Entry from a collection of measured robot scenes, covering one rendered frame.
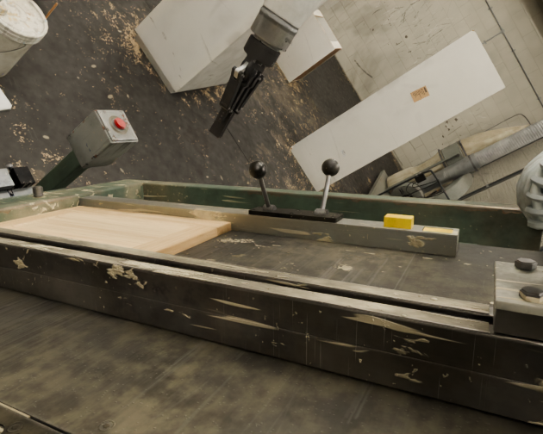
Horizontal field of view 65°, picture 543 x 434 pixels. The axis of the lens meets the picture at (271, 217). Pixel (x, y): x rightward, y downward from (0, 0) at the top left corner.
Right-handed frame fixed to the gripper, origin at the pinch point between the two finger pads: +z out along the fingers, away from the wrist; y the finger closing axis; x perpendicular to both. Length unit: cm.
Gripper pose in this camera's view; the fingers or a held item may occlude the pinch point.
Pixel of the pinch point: (221, 121)
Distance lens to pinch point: 103.2
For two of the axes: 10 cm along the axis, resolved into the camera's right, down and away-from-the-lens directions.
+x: -7.7, -6.2, 1.6
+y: 3.7, -2.2, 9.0
